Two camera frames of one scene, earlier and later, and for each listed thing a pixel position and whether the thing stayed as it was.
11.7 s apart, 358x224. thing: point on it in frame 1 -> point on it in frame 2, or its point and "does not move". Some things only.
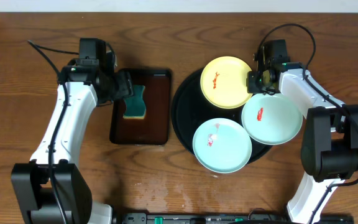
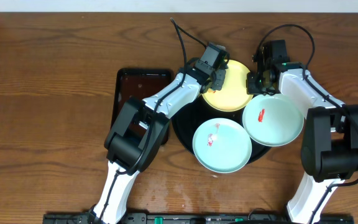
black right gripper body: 256,83 does not move
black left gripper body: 124,88 -> 218,79
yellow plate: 224,82 does not move
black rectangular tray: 154,129 does not move
